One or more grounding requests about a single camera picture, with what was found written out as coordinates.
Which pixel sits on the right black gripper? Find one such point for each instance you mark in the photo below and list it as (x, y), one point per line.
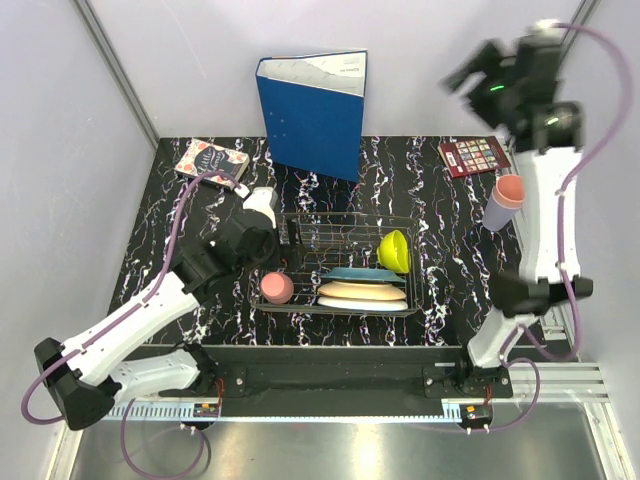
(485, 60)

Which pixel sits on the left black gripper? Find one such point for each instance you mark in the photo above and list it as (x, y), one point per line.
(291, 225)

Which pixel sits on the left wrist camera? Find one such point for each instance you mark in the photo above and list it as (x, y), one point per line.
(262, 200)

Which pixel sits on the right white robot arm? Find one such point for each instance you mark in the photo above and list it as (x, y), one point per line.
(518, 91)

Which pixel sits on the wire dish rack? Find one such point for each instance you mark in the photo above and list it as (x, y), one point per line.
(346, 263)

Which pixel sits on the dark red card box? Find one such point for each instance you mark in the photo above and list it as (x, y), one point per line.
(473, 156)

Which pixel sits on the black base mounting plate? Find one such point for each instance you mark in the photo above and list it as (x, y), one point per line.
(249, 371)

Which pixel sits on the blue binder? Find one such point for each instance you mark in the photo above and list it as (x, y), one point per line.
(313, 109)

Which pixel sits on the tall pink cup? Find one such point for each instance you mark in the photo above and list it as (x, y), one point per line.
(509, 191)

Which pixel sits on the yellow-green bowl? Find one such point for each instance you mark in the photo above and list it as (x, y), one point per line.
(393, 253)

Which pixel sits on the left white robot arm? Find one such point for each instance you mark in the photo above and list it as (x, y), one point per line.
(88, 374)

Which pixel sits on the beige plate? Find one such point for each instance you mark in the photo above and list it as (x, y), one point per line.
(362, 291)

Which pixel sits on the white plate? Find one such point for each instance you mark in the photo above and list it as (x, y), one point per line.
(363, 305)

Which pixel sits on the purple cup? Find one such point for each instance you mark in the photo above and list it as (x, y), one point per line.
(499, 212)

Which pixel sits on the short pink cup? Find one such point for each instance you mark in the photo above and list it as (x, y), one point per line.
(277, 288)

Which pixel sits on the teal plate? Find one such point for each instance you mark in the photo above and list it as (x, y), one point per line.
(363, 275)

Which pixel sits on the floral cover book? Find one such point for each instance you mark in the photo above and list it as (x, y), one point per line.
(202, 156)

